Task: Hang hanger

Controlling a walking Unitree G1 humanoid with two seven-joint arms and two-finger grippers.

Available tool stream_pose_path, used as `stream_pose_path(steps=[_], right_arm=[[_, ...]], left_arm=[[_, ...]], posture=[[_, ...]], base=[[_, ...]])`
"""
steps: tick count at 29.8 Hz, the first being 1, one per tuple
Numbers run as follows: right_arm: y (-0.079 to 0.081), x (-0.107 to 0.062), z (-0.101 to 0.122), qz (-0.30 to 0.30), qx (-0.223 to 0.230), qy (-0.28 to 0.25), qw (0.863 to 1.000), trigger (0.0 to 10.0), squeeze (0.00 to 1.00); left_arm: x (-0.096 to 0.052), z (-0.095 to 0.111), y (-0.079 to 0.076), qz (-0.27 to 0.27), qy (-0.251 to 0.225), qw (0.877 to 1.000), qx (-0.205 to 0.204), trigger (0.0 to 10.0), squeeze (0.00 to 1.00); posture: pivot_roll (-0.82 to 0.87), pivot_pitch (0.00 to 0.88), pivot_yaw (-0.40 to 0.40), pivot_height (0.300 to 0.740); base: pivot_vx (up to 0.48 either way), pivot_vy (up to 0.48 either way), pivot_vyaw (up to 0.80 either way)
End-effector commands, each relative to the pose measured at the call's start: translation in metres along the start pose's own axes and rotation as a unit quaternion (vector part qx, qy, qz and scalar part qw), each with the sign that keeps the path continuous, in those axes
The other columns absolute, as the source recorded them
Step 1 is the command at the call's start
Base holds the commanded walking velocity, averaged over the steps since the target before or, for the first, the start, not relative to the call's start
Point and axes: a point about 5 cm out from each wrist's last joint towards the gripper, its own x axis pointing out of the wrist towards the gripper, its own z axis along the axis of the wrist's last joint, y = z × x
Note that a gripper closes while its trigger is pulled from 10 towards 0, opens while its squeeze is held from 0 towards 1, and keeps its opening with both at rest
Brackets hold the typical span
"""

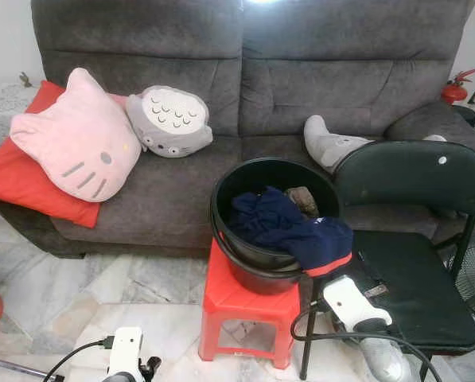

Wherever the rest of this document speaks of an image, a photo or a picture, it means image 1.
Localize navy garment red trim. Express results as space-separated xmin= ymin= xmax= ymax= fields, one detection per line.
xmin=227 ymin=186 xmax=356 ymax=279

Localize white lace side table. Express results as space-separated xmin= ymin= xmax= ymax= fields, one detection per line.
xmin=0 ymin=80 xmax=41 ymax=146

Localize black folding chair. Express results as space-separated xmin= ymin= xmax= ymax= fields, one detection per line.
xmin=298 ymin=140 xmax=475 ymax=382

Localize black plastic bucket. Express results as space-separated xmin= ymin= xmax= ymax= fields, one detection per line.
xmin=210 ymin=157 xmax=344 ymax=297

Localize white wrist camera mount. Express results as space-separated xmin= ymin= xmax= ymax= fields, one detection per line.
xmin=322 ymin=275 xmax=394 ymax=332
xmin=106 ymin=326 xmax=146 ymax=382

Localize red plastic stool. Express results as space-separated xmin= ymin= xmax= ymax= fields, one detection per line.
xmin=199 ymin=237 xmax=303 ymax=370

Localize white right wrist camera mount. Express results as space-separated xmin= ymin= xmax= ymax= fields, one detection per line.
xmin=322 ymin=275 xmax=394 ymax=332

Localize brown cloth item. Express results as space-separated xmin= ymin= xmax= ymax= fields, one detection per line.
xmin=287 ymin=185 xmax=320 ymax=218

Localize long grey plush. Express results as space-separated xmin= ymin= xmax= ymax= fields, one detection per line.
xmin=303 ymin=115 xmax=450 ymax=175

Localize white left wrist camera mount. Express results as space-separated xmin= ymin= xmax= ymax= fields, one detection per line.
xmin=106 ymin=326 xmax=146 ymax=382

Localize pink cat face pillow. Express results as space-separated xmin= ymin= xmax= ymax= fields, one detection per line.
xmin=9 ymin=68 xmax=143 ymax=203

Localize red fire extinguisher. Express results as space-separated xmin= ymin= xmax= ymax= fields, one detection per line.
xmin=441 ymin=69 xmax=475 ymax=105

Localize red cushion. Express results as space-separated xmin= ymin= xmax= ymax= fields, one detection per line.
xmin=0 ymin=80 xmax=131 ymax=230

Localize dark grey fabric sofa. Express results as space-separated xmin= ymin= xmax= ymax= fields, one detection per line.
xmin=0 ymin=0 xmax=475 ymax=260

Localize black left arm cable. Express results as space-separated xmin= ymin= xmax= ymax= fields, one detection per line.
xmin=42 ymin=337 xmax=115 ymax=382

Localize round grey white plush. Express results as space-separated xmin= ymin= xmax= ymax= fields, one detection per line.
xmin=126 ymin=84 xmax=215 ymax=159

